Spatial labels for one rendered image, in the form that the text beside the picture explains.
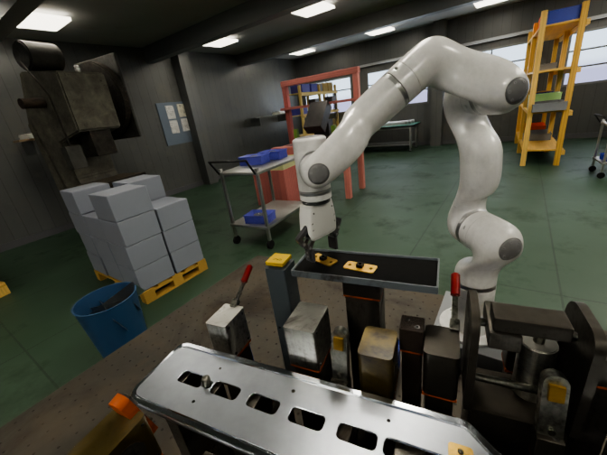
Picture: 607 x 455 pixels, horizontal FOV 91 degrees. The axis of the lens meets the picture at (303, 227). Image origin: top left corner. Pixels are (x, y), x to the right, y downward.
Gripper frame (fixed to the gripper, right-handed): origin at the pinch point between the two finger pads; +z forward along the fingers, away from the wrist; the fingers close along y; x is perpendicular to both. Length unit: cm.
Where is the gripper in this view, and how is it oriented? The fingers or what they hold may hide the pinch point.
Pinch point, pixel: (322, 251)
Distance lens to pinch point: 84.5
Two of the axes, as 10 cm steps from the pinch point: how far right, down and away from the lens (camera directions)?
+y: -7.3, 3.4, -5.9
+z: 1.3, 9.2, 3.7
